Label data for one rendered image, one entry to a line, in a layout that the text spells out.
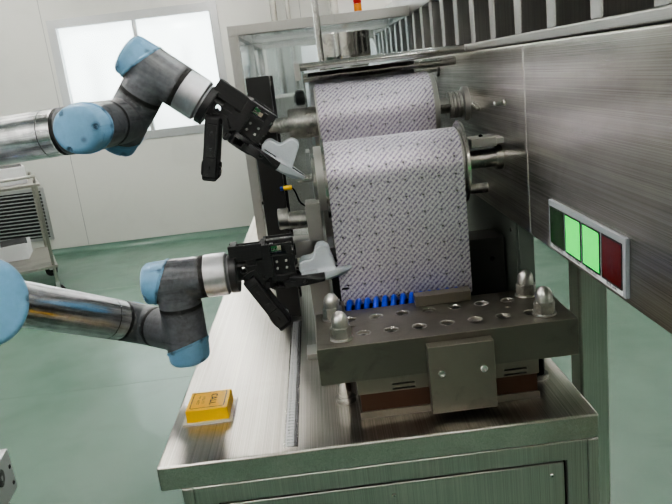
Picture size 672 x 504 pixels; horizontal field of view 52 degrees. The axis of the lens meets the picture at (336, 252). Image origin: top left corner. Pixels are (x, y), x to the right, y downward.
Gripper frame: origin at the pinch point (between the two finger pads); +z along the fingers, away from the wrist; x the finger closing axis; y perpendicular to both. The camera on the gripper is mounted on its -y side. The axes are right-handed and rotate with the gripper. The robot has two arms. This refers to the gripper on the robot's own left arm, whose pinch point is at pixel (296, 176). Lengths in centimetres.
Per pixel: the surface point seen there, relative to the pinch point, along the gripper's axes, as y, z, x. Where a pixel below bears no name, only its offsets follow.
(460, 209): 11.4, 26.7, -4.2
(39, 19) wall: -79, -242, 551
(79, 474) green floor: -165, 0, 127
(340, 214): -0.7, 9.7, -4.3
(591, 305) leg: 10, 65, 9
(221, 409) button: -36.7, 9.5, -17.5
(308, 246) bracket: -10.0, 9.1, 3.0
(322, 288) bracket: -15.7, 15.9, 3.8
